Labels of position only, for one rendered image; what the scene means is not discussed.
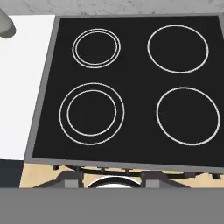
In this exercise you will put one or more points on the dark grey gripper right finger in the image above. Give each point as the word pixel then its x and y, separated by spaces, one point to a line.
pixel 152 178

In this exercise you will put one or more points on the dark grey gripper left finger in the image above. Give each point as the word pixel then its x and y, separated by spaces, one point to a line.
pixel 71 178

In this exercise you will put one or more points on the black hob knob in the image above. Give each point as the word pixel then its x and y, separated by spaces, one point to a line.
pixel 216 175
pixel 54 167

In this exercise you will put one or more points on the white and black round thing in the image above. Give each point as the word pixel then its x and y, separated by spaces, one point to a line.
pixel 113 181

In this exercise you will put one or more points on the dark cupboard front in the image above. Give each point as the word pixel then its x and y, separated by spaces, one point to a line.
pixel 10 173

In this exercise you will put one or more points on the grey rounded pot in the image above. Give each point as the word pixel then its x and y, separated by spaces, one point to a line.
pixel 5 26

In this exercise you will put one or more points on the black hob with grey frame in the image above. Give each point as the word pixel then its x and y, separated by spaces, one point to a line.
pixel 131 87

